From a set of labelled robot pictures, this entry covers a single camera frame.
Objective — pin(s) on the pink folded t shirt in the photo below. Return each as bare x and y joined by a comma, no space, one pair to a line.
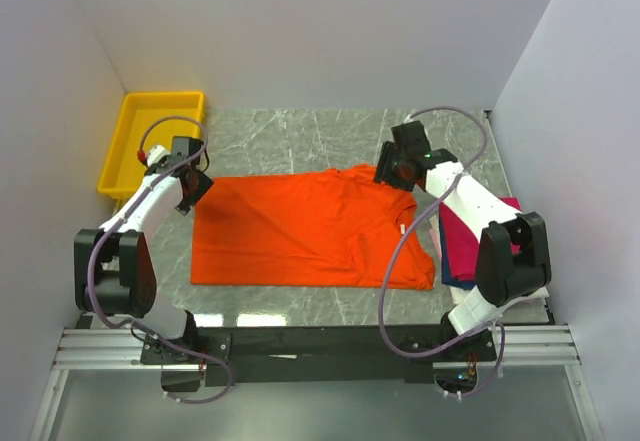
435,235

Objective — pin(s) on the yellow plastic tray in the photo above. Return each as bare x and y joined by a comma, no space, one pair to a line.
148,119

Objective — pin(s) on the magenta folded t shirt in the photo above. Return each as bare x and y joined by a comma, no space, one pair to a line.
458,244

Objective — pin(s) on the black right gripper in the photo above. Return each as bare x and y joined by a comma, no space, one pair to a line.
383,171

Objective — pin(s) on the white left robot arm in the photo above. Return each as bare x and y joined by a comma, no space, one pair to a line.
113,272

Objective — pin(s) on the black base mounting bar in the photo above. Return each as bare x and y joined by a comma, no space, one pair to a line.
237,347

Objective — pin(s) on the orange t shirt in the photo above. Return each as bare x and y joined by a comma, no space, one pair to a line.
335,228

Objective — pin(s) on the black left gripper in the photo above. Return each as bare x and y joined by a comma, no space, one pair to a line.
205,183

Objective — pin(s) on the aluminium frame rail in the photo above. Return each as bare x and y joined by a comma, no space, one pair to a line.
105,349

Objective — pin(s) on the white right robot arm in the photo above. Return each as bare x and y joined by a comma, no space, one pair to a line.
513,260

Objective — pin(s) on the navy blue folded t shirt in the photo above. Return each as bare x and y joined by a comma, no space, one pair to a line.
449,280

